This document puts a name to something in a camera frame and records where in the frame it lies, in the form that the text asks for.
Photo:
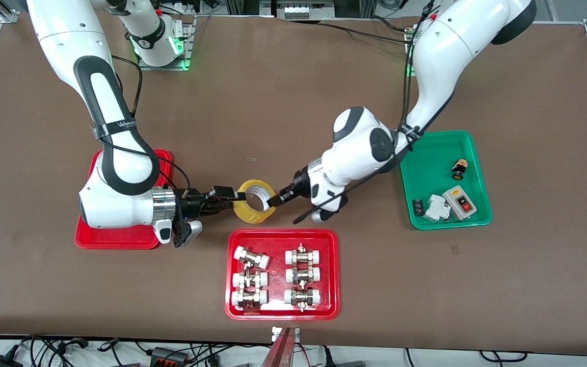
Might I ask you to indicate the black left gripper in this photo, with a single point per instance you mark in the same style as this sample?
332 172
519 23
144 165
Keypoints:
299 185

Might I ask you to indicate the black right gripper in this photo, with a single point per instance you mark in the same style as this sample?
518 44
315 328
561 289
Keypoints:
190 205

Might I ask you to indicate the yellowish clear tape roll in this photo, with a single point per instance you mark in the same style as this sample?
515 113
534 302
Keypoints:
252 216

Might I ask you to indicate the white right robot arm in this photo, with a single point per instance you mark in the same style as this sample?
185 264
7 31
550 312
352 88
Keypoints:
69 30

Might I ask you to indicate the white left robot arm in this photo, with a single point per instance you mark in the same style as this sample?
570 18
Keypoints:
451 51

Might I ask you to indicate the red plastic tray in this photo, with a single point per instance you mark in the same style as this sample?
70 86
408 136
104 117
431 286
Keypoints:
276 275
120 239

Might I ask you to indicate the green plastic tray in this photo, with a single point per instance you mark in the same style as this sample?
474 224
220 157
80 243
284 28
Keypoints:
436 168

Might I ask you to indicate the metal fitting with white caps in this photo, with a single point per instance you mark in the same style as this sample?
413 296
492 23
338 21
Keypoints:
250 279
302 275
303 256
302 296
249 297
252 257

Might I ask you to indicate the small black connector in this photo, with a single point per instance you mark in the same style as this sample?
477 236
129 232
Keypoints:
418 207

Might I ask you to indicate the white circuit breaker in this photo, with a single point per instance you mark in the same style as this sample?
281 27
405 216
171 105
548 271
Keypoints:
436 209

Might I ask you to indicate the black connector box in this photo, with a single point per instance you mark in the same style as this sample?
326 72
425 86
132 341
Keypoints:
168 356

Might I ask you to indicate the grey terminal block unit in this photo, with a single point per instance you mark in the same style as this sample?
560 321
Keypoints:
298 10

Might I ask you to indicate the black power adapter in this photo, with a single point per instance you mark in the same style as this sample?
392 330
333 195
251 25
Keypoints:
0 362

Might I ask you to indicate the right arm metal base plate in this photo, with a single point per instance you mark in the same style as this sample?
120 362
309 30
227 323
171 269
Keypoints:
161 67

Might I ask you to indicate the aluminium camera post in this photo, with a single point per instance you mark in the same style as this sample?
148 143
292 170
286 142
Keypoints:
283 351

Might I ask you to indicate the grey on-off switch box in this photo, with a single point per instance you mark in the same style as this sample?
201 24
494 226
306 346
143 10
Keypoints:
460 203

